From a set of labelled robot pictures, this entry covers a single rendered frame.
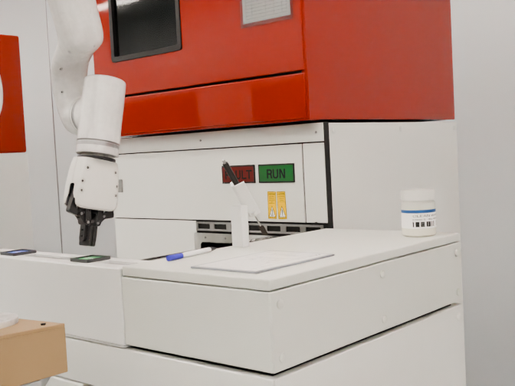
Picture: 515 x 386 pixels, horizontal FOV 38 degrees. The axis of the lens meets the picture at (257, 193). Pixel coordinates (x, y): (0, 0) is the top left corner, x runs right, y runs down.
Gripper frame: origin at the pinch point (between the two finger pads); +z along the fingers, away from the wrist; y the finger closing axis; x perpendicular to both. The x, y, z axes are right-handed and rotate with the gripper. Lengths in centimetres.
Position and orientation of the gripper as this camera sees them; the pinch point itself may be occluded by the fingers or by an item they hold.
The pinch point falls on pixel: (87, 235)
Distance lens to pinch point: 151.6
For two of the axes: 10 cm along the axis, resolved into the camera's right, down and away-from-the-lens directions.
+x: 7.5, 0.0, -6.6
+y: -6.5, -1.3, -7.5
